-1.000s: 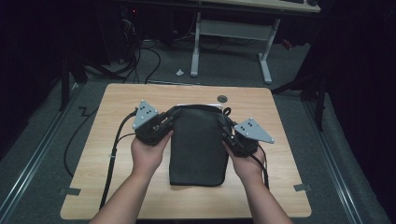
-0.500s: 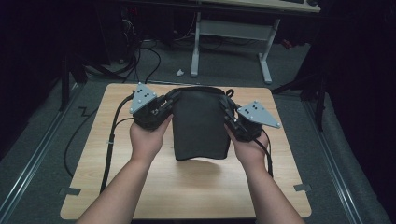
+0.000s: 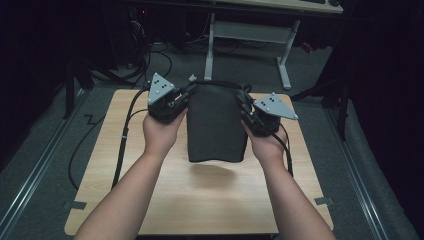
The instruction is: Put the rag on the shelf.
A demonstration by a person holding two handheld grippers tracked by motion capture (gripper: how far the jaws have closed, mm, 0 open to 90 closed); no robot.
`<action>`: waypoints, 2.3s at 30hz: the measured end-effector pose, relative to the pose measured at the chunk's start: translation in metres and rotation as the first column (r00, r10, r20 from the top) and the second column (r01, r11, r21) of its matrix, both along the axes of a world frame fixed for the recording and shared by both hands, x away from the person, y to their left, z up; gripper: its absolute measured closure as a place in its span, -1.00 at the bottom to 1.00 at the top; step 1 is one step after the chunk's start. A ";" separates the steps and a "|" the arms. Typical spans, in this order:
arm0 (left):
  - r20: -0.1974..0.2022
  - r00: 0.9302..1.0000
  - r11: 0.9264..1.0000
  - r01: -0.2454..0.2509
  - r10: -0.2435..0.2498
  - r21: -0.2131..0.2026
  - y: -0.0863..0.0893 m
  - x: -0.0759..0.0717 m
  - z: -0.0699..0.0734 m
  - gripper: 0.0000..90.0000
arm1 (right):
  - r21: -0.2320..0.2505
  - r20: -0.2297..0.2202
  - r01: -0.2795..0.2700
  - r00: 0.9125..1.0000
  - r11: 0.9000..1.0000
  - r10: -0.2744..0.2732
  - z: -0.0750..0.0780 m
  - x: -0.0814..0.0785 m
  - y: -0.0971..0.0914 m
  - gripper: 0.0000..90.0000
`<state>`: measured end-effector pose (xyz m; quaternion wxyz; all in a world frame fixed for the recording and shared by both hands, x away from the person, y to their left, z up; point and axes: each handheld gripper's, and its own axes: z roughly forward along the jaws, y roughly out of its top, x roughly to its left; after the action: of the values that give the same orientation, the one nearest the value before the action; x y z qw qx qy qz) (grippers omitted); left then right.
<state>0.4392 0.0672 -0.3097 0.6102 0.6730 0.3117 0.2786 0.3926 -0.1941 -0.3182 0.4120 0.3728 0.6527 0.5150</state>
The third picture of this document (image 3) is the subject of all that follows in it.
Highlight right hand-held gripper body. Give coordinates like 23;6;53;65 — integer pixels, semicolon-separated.
244;92;299;138

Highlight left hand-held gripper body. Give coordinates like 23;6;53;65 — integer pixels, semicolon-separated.
147;72;188;123

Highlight grey bag with yellow lining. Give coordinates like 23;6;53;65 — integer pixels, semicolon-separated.
185;79;253;164

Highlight person's right hand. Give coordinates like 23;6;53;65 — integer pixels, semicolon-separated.
240;119;289;167

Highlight person's left hand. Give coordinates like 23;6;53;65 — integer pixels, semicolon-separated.
142;108;188;158

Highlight black metal stand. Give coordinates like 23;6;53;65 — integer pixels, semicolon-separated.
290;74;352;142
62;49;95;120

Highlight grey tape strip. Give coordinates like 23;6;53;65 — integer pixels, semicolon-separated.
313;196;335;206
62;200;88;211

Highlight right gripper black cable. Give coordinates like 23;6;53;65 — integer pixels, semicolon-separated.
272;123;295;178

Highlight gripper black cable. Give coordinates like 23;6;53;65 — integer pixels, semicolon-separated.
111;84;152;190
272;123;295;178

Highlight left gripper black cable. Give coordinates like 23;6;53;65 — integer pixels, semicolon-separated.
111;84;152;190

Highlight black cable bundle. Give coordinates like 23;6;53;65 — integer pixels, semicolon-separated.
128;19;174;91

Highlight white desk frame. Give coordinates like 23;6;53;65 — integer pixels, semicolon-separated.
203;0;344;91

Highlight thin black floor cable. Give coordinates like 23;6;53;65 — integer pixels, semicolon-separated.
67;114;106;192

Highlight metal floor rail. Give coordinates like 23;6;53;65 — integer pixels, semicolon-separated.
0;88;88;232
324;105;390;240

